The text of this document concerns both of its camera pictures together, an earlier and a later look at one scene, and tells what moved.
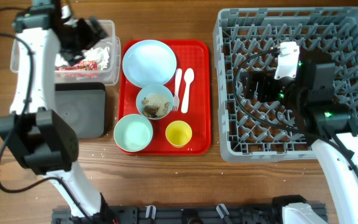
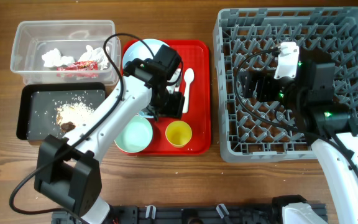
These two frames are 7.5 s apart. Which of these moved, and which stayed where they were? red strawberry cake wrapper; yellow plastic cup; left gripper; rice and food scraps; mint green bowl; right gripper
Moved: rice and food scraps; left gripper
Stayed: yellow plastic cup; red strawberry cake wrapper; right gripper; mint green bowl
